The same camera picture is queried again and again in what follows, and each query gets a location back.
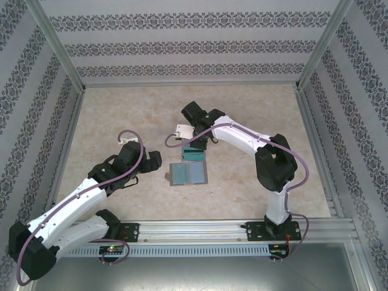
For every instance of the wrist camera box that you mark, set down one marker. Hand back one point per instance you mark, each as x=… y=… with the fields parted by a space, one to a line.
x=128 y=140
x=185 y=131

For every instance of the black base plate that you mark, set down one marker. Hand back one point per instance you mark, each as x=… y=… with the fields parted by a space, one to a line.
x=257 y=232
x=130 y=232

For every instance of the aluminium mounting rail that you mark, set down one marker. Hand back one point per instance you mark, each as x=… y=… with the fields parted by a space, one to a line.
x=194 y=230

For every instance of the aluminium side rail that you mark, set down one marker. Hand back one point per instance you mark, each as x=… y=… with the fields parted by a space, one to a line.
x=309 y=121
x=68 y=145

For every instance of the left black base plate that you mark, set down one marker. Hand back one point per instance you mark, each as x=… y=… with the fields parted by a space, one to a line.
x=130 y=232

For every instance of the grey metal sheet panel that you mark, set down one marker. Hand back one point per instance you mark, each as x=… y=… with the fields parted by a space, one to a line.
x=194 y=272

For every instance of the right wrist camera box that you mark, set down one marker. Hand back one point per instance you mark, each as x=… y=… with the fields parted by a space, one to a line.
x=185 y=131

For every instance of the aluminium frame post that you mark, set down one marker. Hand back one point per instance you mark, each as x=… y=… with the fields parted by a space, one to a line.
x=325 y=39
x=54 y=42

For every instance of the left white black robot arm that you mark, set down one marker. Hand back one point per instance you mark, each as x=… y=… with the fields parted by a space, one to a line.
x=69 y=200

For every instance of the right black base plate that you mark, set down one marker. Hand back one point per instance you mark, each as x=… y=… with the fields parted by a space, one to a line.
x=257 y=232

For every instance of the grey leather card holder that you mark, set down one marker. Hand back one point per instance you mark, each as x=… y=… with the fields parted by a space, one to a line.
x=195 y=172

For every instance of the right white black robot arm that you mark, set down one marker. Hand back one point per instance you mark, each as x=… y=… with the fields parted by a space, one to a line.
x=239 y=136

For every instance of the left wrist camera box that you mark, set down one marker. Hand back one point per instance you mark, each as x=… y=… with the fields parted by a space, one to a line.
x=128 y=140

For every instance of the plain teal card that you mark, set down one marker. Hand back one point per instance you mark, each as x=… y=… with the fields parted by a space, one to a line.
x=179 y=174

